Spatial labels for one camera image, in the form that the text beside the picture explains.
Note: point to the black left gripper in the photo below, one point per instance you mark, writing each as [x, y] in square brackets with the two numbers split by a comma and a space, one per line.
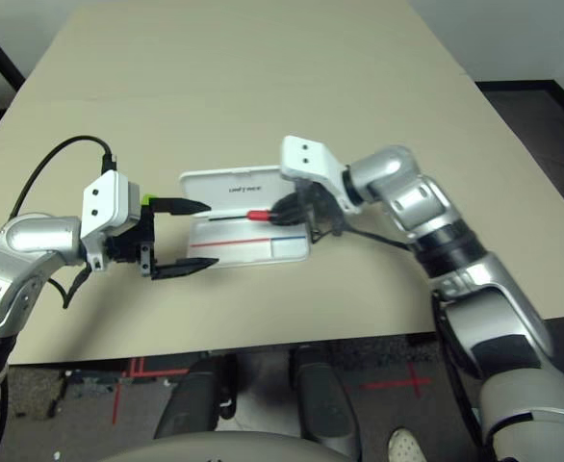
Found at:
[147, 240]

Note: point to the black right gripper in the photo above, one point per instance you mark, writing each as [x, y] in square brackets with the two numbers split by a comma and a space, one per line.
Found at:
[325, 212]

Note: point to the red and black marker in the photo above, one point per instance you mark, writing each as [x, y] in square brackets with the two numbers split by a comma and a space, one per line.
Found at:
[258, 215]

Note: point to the green rectangular eraser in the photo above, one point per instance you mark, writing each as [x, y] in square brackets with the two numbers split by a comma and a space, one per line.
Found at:
[148, 197]

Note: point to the white plastic pencil case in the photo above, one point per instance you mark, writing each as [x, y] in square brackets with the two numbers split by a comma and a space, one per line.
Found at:
[243, 248]

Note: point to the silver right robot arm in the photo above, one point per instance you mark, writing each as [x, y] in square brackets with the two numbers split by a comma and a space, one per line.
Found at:
[407, 192]

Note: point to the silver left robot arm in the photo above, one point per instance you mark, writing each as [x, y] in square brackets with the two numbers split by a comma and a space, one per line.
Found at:
[27, 240]

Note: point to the red floor tape lines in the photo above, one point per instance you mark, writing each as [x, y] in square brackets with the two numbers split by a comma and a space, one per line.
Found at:
[137, 370]

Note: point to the dark grey robot left leg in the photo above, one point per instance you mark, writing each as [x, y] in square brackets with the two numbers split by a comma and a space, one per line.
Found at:
[195, 399]

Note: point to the dark grey robot leg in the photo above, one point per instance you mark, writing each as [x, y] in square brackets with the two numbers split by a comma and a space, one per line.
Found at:
[195, 399]
[320, 399]

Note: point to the dark grey robot right leg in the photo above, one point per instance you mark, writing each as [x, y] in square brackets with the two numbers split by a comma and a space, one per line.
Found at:
[320, 399]

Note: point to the grey robot torso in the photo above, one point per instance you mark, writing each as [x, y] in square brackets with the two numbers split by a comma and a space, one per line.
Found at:
[224, 450]

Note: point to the white bystander shoe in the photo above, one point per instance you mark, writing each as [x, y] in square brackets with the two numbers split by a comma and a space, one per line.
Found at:
[407, 447]

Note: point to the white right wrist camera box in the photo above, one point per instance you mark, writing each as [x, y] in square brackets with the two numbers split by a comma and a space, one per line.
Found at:
[306, 159]

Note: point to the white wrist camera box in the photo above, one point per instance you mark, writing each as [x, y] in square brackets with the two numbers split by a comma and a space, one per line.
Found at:
[104, 202]
[306, 159]

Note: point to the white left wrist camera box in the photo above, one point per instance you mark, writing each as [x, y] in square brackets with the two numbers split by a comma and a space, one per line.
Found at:
[104, 202]

